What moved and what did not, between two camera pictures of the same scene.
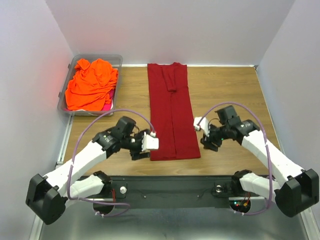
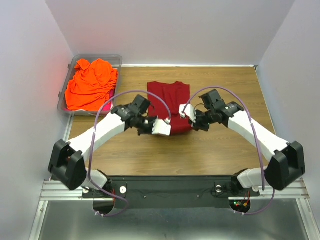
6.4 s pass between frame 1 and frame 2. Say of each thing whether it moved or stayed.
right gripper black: moved
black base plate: stayed
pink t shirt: stayed
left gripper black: moved
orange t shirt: stayed
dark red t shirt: moved
